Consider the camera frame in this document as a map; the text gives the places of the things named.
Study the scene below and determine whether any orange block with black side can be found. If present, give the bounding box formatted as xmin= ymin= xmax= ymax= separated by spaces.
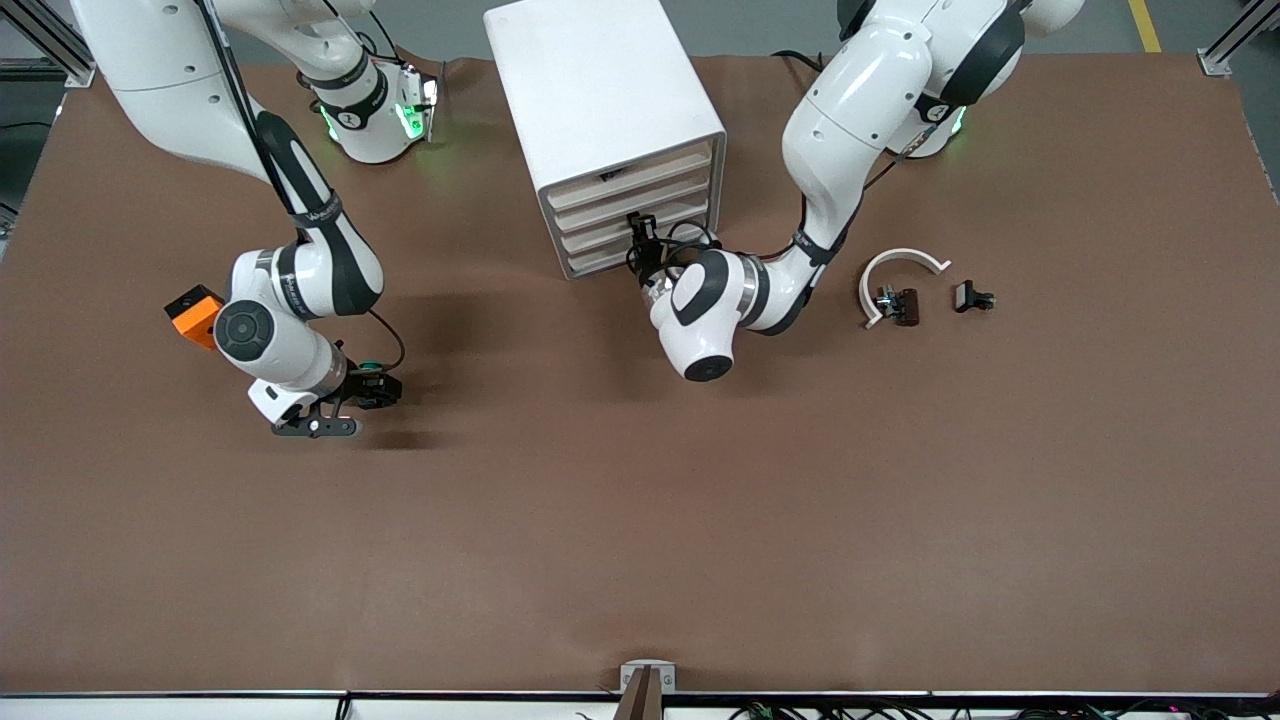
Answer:
xmin=164 ymin=284 xmax=227 ymax=351

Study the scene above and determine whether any white semicircular bracket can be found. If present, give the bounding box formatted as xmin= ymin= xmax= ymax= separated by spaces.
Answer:
xmin=858 ymin=248 xmax=952 ymax=330

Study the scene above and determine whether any brown switch with metal terminals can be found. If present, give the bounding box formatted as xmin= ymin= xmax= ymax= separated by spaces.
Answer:
xmin=875 ymin=285 xmax=921 ymax=328

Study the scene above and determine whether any black right arm base cable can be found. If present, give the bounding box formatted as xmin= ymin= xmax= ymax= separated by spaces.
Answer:
xmin=355 ymin=10 xmax=401 ymax=66

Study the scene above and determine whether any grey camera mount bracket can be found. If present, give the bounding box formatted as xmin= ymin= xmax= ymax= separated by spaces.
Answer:
xmin=619 ymin=660 xmax=677 ymax=720

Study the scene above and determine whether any aluminium frame profile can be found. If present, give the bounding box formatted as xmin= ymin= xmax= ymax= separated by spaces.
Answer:
xmin=0 ymin=0 xmax=99 ymax=89
xmin=1197 ymin=0 xmax=1280 ymax=77

